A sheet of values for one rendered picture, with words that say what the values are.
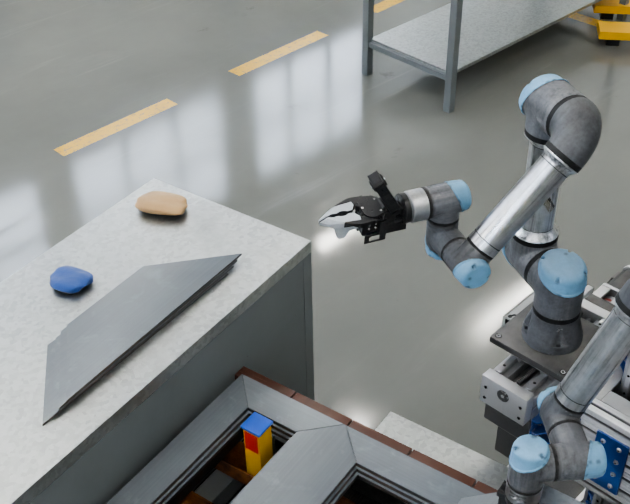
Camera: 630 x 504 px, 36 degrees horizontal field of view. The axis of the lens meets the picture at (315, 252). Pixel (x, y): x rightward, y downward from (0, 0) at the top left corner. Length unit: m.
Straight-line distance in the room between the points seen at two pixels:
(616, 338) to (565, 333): 0.46
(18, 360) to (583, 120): 1.46
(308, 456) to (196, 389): 0.35
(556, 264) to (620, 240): 2.33
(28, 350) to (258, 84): 3.60
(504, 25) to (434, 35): 0.45
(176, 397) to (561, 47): 4.43
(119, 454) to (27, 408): 0.24
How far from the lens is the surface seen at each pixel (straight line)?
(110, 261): 2.79
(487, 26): 6.10
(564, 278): 2.39
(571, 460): 2.08
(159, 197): 2.96
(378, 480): 2.45
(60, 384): 2.43
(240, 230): 2.85
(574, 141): 2.18
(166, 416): 2.53
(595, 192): 5.05
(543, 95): 2.27
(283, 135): 5.37
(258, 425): 2.50
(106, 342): 2.50
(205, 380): 2.61
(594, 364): 2.08
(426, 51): 5.75
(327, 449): 2.49
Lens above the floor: 2.72
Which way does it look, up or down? 37 degrees down
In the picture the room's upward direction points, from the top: 1 degrees counter-clockwise
